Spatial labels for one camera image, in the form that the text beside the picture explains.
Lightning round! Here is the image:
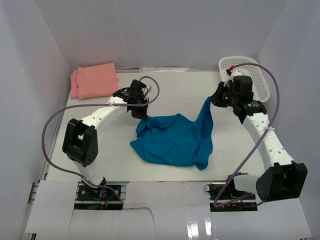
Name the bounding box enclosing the white perforated plastic basket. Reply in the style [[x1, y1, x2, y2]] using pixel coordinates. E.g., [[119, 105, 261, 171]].
[[218, 56, 270, 103]]

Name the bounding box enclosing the blue t shirt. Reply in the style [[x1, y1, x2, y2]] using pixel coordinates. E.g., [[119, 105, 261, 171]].
[[130, 97, 214, 171]]

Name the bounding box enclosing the white paper sheet at back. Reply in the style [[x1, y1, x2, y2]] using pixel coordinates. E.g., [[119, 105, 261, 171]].
[[139, 67, 189, 73]]

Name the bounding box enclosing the folded salmon t shirt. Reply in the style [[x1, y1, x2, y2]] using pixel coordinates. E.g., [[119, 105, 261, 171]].
[[76, 62, 118, 100]]

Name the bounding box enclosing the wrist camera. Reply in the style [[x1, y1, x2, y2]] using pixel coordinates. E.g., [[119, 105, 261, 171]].
[[225, 65, 242, 83], [142, 85, 152, 96]]

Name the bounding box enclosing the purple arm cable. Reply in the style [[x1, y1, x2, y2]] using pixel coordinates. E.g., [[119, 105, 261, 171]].
[[213, 62, 280, 208], [41, 75, 161, 206]]

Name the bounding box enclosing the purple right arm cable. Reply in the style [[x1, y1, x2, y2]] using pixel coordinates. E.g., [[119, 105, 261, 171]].
[[213, 62, 280, 208]]

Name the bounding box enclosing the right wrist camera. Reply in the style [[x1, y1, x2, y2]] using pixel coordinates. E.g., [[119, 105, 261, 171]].
[[225, 65, 242, 83]]

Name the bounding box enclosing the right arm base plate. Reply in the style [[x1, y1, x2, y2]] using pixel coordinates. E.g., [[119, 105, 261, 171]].
[[204, 182, 258, 213]]

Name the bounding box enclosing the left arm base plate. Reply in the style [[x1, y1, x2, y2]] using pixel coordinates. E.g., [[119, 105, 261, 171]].
[[74, 183, 125, 211]]

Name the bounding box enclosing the folded pink t shirt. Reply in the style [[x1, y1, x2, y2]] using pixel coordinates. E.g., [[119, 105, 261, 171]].
[[70, 70, 79, 99]]

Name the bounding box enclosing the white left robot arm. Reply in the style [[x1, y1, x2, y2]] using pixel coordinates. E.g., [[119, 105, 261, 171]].
[[62, 79, 151, 200]]

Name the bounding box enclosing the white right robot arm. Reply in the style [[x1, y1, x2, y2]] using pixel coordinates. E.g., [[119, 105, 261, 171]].
[[210, 75, 308, 202]]

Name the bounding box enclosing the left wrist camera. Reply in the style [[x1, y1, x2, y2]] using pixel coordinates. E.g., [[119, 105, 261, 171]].
[[142, 85, 152, 96]]

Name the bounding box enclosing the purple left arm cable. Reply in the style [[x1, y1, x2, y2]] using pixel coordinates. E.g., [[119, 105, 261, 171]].
[[41, 75, 161, 206]]

